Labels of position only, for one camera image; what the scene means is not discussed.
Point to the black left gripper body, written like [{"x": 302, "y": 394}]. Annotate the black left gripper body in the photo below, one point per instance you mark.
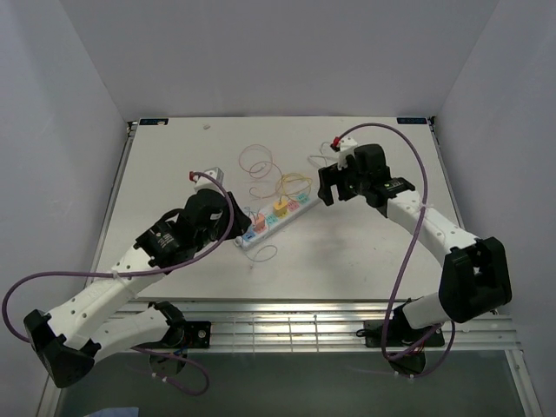
[{"x": 220, "y": 230}]

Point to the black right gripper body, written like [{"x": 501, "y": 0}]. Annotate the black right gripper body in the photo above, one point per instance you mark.
[{"x": 346, "y": 180}]

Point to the pink charger plug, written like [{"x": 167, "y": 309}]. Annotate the pink charger plug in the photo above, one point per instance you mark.
[{"x": 259, "y": 223}]

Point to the yellow charger plug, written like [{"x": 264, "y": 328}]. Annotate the yellow charger plug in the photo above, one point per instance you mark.
[{"x": 280, "y": 208}]

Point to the white multicolour power strip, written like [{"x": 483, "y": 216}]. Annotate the white multicolour power strip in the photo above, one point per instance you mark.
[{"x": 297, "y": 206}]

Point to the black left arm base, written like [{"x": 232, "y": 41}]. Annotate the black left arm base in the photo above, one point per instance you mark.
[{"x": 194, "y": 335}]

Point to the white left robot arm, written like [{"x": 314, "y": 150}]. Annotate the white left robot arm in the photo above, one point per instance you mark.
[{"x": 70, "y": 339}]

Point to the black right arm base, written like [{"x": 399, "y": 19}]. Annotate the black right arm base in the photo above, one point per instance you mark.
[{"x": 411, "y": 364}]

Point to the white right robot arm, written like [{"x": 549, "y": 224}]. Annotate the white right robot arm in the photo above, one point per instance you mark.
[{"x": 474, "y": 273}]

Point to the blue right corner label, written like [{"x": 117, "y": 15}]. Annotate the blue right corner label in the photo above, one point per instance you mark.
[{"x": 411, "y": 120}]

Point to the blue corner label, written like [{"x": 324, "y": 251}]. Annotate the blue corner label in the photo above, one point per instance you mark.
[
  {"x": 411, "y": 120},
  {"x": 153, "y": 121}
]

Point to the blue left corner label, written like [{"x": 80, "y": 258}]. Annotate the blue left corner label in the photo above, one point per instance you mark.
[{"x": 153, "y": 121}]

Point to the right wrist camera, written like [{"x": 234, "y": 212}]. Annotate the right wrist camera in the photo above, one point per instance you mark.
[{"x": 343, "y": 147}]

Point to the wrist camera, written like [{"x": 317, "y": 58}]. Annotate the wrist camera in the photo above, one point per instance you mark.
[
  {"x": 343, "y": 147},
  {"x": 209, "y": 179}
]

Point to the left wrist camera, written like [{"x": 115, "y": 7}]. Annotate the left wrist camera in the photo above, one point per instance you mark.
[{"x": 209, "y": 179}]

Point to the aluminium rail frame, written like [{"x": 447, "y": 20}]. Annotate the aluminium rail frame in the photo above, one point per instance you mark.
[{"x": 297, "y": 327}]

